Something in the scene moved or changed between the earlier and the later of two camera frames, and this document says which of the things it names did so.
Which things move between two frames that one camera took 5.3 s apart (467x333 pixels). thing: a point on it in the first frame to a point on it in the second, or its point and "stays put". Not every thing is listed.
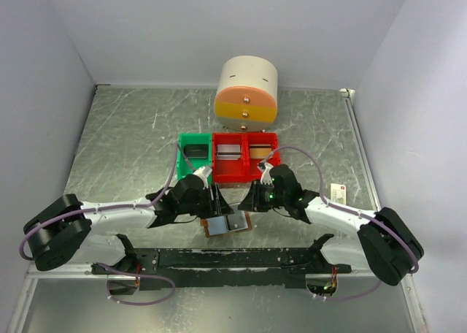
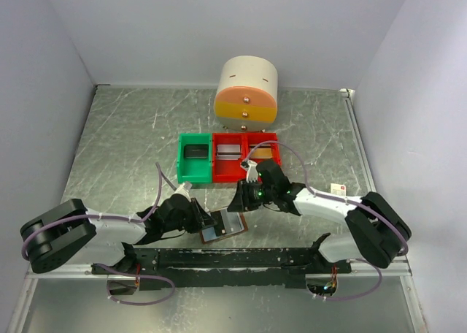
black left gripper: [220, 207] to [201, 219]
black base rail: [222, 269] stays put
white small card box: [338, 193] stays put
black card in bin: [196, 151] stays put
